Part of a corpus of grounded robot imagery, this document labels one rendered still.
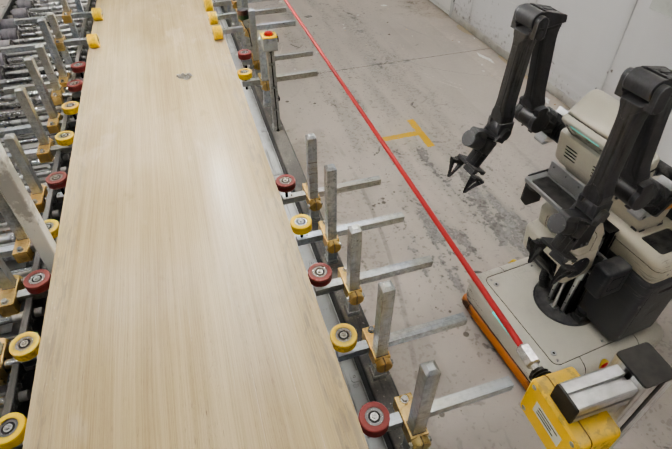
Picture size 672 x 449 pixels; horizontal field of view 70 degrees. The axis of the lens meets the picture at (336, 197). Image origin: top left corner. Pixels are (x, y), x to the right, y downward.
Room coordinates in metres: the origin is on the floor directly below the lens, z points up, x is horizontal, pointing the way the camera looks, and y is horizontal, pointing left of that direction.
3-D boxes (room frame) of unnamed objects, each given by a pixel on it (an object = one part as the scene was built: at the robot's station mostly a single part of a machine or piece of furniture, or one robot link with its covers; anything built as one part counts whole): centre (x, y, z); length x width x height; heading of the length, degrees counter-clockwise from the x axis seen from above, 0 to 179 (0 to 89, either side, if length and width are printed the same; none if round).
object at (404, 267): (1.10, -0.14, 0.81); 0.43 x 0.03 x 0.04; 108
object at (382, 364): (0.81, -0.13, 0.81); 0.14 x 0.06 x 0.05; 18
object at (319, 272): (1.04, 0.05, 0.85); 0.08 x 0.08 x 0.11
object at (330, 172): (1.27, 0.02, 0.93); 0.04 x 0.04 x 0.48; 18
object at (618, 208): (1.43, -1.18, 0.87); 0.23 x 0.15 x 0.11; 22
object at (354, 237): (1.03, -0.06, 0.88); 0.04 x 0.04 x 0.48; 18
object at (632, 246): (1.42, -1.16, 0.59); 0.55 x 0.34 x 0.83; 22
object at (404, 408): (0.57, -0.20, 0.84); 0.14 x 0.06 x 0.05; 18
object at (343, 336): (0.80, -0.02, 0.85); 0.08 x 0.08 x 0.11
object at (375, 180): (1.57, 0.02, 0.80); 0.43 x 0.03 x 0.04; 108
